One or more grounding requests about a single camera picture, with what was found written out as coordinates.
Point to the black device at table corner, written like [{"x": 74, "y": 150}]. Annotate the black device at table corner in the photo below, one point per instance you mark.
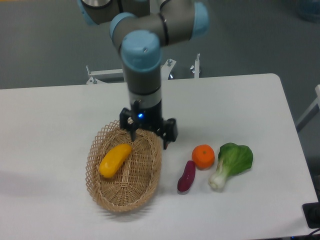
[{"x": 312, "y": 214}]

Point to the woven wicker basket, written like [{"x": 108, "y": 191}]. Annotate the woven wicker basket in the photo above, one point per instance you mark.
[{"x": 136, "y": 180}]

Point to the green bok choy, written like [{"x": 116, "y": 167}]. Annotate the green bok choy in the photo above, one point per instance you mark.
[{"x": 233, "y": 160}]

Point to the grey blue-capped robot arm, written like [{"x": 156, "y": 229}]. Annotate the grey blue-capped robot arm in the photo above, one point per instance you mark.
[{"x": 139, "y": 36}]

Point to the white frame at right edge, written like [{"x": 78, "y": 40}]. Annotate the white frame at right edge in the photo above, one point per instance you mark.
[{"x": 310, "y": 111}]

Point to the yellow mango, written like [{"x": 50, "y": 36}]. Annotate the yellow mango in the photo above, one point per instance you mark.
[{"x": 114, "y": 159}]

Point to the orange tangerine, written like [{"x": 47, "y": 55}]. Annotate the orange tangerine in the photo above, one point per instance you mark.
[{"x": 203, "y": 156}]

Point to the purple sweet potato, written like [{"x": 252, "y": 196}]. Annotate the purple sweet potato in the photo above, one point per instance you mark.
[{"x": 186, "y": 180}]

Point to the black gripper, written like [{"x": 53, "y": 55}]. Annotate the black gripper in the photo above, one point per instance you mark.
[{"x": 146, "y": 114}]

